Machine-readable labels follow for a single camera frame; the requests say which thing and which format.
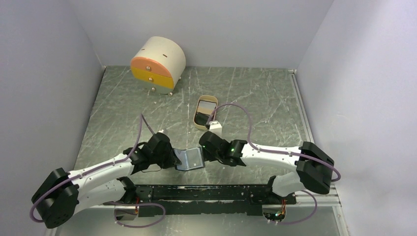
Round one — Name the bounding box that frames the black leather card holder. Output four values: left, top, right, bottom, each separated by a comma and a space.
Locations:
174, 147, 205, 172

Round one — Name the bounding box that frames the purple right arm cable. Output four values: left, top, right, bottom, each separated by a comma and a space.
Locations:
206, 103, 342, 226

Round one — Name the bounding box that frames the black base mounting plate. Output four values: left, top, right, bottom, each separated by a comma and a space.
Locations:
115, 184, 297, 217

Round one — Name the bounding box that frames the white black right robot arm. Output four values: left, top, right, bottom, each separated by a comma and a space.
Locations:
199, 131, 335, 204

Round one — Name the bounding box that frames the stack of credit cards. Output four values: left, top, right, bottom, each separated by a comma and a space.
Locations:
196, 100, 217, 115

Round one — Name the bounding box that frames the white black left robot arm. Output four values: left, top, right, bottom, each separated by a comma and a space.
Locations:
30, 132, 182, 229

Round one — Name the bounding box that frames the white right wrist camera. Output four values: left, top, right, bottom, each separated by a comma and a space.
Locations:
209, 120, 222, 138

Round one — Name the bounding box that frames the beige oval plastic tray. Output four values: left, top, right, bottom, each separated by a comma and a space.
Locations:
193, 95, 218, 130

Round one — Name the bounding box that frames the black card in tray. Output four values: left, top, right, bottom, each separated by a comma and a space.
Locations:
194, 113, 209, 127

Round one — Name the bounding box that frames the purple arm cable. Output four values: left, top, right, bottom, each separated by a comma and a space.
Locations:
206, 103, 342, 226
30, 114, 167, 229

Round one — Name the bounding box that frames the cream mini drawer cabinet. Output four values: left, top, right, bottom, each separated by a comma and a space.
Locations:
130, 36, 186, 96

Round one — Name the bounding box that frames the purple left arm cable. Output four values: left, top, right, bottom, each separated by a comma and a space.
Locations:
30, 114, 167, 229

